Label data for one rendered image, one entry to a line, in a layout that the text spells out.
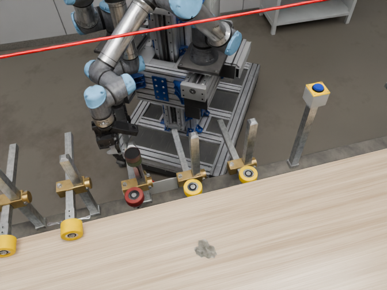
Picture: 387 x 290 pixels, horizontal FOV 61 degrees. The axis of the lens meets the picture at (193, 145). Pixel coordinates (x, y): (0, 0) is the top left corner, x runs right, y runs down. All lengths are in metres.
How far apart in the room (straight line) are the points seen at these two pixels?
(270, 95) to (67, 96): 1.90
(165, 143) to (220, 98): 0.64
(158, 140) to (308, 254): 1.50
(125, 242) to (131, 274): 0.13
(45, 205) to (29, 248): 1.23
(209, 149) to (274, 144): 0.61
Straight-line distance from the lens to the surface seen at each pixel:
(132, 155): 1.26
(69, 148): 1.60
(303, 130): 1.55
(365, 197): 1.54
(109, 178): 2.63
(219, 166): 2.30
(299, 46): 3.79
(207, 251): 1.28
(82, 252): 1.39
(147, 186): 1.51
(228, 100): 2.75
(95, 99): 1.18
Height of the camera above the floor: 2.12
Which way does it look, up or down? 51 degrees down
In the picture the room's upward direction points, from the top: 4 degrees counter-clockwise
